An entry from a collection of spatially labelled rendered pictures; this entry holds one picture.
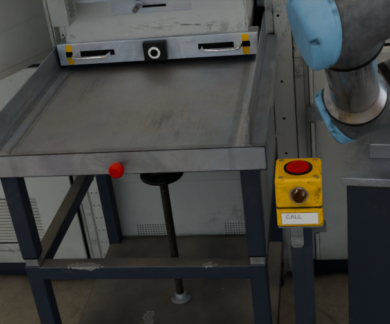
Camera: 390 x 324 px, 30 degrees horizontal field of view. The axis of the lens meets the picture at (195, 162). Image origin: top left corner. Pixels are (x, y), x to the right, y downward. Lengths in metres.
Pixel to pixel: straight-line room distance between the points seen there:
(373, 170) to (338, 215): 0.80
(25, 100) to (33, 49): 0.41
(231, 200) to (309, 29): 1.41
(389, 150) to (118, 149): 0.58
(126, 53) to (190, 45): 0.17
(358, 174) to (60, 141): 0.64
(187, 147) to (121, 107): 0.29
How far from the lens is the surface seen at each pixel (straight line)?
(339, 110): 1.35
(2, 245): 2.64
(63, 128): 1.67
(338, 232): 2.37
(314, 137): 2.19
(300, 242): 1.33
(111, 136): 1.59
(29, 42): 2.16
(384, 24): 1.00
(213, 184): 2.31
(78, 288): 2.57
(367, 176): 1.53
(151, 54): 1.90
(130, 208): 2.42
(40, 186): 2.44
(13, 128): 1.71
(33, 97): 1.83
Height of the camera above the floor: 1.52
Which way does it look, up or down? 28 degrees down
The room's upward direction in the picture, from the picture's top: 7 degrees counter-clockwise
